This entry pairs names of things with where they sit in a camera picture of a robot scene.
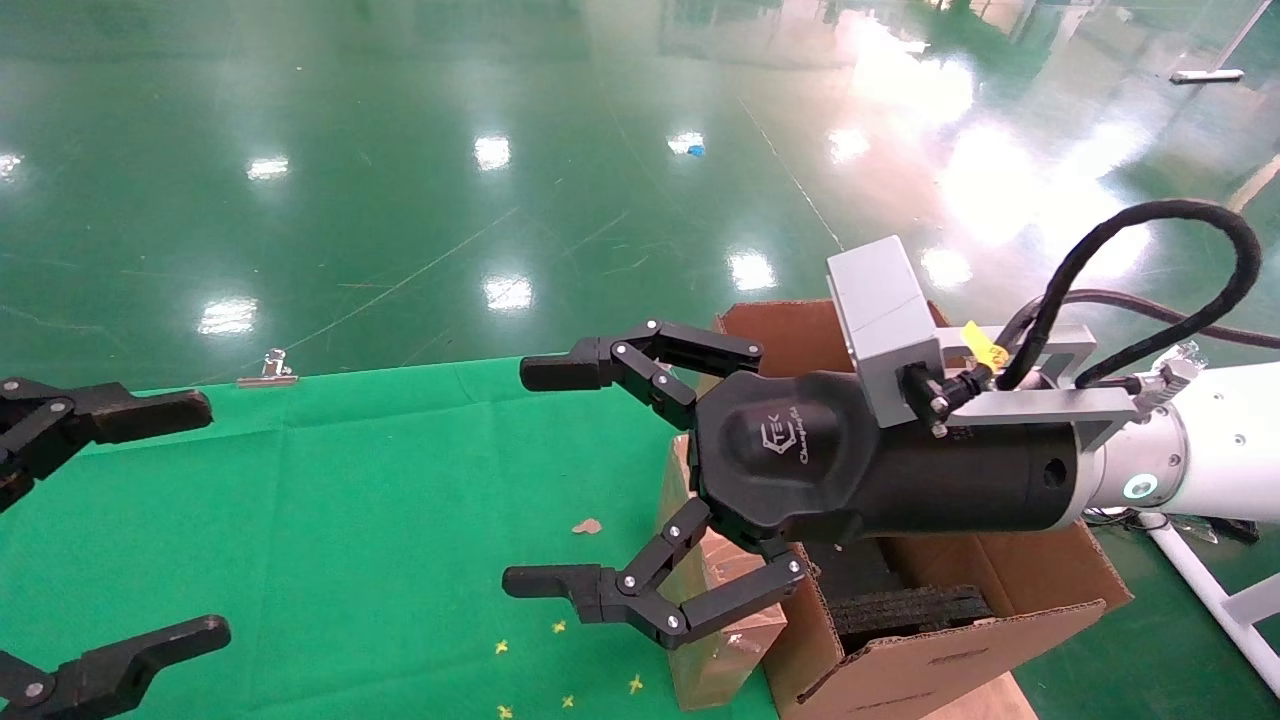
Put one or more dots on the white bar on floor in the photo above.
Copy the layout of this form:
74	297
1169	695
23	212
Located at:
1207	75

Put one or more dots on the black foam block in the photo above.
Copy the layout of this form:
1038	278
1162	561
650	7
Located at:
900	610

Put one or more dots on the small brown cardboard box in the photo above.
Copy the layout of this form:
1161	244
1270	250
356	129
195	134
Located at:
715	665

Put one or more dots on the silver binder clip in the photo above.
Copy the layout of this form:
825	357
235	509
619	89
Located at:
268	372

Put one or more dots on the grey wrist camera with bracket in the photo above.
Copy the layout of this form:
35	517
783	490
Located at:
880	310

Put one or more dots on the small cardboard scrap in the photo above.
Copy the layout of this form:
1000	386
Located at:
586	526

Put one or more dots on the white metal frame leg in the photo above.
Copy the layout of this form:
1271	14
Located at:
1200	582

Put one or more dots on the large open cardboard carton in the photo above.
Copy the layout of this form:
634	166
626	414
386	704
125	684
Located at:
950	670

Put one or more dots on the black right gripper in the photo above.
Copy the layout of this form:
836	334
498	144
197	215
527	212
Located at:
800	470

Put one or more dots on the green table cloth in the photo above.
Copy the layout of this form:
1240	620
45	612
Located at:
350	520

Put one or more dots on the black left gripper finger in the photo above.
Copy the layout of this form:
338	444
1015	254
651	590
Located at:
130	412
110	670

